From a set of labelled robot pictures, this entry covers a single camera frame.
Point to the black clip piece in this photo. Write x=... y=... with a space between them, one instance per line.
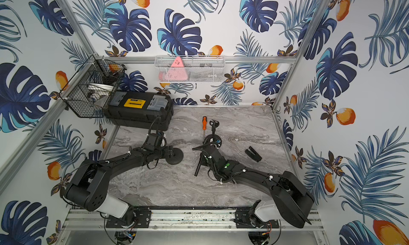
x=253 y=154

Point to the black wire basket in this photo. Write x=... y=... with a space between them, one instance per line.
x=95 y=83

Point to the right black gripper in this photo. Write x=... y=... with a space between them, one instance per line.
x=203 y=161

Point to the aluminium front rail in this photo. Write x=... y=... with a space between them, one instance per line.
x=149 y=219

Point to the black stand pole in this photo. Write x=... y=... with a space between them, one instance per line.
x=214 y=124
x=201 y=160

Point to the orange handled screwdriver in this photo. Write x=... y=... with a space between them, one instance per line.
x=204 y=125

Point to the black plastic toolbox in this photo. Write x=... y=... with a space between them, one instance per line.
x=139 y=109

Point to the clear mesh wall tray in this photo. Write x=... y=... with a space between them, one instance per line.
x=200 y=68

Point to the black round base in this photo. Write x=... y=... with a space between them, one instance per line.
x=174 y=156
x=217 y=143

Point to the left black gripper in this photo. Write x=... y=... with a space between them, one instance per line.
x=156 y=139

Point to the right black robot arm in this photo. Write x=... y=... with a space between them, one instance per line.
x=290 y=200

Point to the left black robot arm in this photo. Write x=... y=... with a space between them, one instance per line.
x=88 y=188

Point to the pink triangle card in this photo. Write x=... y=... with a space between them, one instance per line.
x=177 y=71

